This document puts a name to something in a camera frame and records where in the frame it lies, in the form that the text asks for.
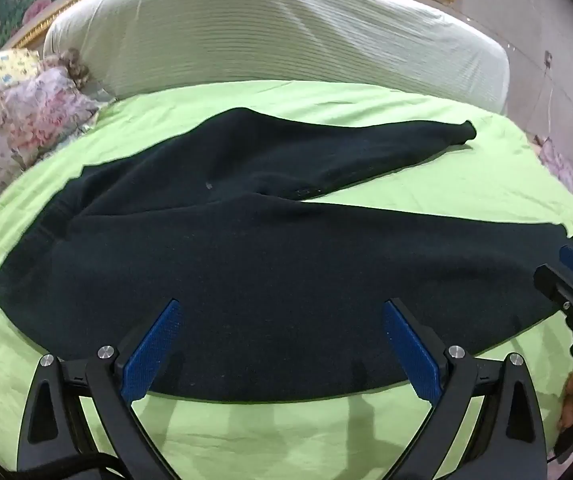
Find floral pink pillow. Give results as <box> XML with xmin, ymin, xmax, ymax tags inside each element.
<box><xmin>0</xmin><ymin>66</ymin><xmax>103</xmax><ymax>194</ymax></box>

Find white striped headboard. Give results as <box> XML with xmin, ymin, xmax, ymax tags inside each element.
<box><xmin>44</xmin><ymin>0</ymin><xmax>510</xmax><ymax>113</ymax></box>

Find black pants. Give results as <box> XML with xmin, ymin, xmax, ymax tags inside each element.
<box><xmin>0</xmin><ymin>108</ymin><xmax>568</xmax><ymax>402</ymax></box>

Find green bed sheet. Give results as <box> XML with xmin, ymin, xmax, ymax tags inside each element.
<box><xmin>0</xmin><ymin>81</ymin><xmax>573</xmax><ymax>479</ymax></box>

